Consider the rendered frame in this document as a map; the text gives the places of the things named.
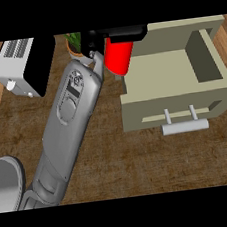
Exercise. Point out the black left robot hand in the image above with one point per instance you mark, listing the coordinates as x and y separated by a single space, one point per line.
91 41

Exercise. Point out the red can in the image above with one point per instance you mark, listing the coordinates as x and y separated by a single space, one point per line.
118 57

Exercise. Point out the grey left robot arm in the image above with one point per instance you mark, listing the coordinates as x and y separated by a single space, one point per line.
69 117

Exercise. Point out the beige open drawer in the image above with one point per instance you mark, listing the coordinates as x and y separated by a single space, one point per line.
157 71

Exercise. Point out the beige drawer front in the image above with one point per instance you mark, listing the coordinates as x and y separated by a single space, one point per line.
152 109

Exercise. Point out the green plant in brown pot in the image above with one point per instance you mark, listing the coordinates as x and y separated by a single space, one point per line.
74 43

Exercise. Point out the white appliance with black door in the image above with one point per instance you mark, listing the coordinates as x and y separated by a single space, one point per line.
19 70

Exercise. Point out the beige wooden cabinet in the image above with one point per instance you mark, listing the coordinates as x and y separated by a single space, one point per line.
205 54

